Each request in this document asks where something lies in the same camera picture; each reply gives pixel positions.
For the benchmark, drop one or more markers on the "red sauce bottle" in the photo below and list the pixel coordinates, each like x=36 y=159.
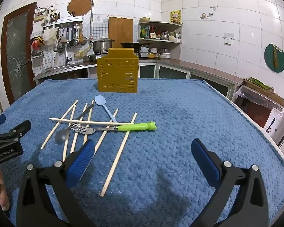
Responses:
x=153 y=33

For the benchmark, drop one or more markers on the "green round board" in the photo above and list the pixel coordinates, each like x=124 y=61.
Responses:
x=269 y=61

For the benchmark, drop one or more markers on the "wall hooks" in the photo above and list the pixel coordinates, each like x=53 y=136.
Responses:
x=207 y=14

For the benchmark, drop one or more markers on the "blue plastic spoon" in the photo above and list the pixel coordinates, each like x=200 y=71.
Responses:
x=101 y=100

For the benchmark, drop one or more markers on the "corner wall shelf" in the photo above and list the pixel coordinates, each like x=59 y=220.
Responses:
x=156 y=23

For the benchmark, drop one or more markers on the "yellow slotted utensil holder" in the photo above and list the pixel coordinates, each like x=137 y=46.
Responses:
x=116 y=75

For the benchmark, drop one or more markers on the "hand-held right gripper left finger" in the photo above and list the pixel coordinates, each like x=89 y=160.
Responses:
x=81 y=160

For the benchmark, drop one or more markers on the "red yellow gloves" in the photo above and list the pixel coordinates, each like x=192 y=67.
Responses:
x=36 y=40

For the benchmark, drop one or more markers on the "blue textured blanket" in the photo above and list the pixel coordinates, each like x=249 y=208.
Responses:
x=175 y=127

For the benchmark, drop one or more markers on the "steel cooking pot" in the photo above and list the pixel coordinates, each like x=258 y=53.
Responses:
x=101 y=45

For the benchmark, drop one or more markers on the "yellow wall calendar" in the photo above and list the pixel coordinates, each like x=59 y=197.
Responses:
x=175 y=17

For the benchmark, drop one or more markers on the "gas stove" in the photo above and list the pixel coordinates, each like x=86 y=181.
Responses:
x=142 y=54

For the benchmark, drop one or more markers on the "red white power strip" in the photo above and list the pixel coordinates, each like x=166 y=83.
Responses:
x=40 y=15

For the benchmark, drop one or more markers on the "small metal kettle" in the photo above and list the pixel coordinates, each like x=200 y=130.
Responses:
x=165 y=35

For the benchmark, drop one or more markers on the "hanging brown brush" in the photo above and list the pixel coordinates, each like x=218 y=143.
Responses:
x=275 y=56

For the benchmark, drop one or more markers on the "steel sink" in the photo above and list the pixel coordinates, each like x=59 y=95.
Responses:
x=66 y=66

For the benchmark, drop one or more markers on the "bowl on shelf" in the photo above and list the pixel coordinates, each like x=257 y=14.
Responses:
x=144 y=19

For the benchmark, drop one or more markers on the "metal wall pipe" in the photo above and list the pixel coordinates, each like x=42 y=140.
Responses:
x=93 y=4

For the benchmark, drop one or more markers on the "grey spoon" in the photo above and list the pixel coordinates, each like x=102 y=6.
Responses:
x=61 y=136

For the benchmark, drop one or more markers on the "brown frosted glass door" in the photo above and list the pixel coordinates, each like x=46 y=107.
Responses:
x=16 y=52

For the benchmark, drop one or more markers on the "white hanging cloth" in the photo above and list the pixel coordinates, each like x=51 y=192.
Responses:
x=49 y=36

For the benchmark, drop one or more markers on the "rectangular wooden cutting board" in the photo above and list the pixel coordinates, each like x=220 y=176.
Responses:
x=120 y=32

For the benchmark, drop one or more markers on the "stack of white bowls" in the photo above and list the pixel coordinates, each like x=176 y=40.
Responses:
x=163 y=54

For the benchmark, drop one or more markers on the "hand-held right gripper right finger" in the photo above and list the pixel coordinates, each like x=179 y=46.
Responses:
x=204 y=160

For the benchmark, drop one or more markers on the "steel faucet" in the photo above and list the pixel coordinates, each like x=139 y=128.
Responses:
x=66 y=54

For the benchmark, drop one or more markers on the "person's left hand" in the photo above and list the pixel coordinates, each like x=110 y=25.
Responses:
x=2 y=189

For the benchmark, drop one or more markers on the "green vegetables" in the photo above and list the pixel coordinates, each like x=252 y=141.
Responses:
x=259 y=82

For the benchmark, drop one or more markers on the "cream ceramic jar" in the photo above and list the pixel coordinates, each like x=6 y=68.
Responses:
x=171 y=37

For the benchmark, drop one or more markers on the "metal utensil wall rack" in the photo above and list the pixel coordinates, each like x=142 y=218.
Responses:
x=64 y=20

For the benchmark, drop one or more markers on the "red cabinet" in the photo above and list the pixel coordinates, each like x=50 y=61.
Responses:
x=258 y=114

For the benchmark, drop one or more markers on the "round wooden board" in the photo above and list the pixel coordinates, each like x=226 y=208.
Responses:
x=80 y=6

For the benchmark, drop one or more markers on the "black wok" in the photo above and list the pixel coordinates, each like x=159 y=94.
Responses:
x=130 y=45

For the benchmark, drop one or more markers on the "wooden board with plastic sheet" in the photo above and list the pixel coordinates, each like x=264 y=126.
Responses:
x=265 y=97

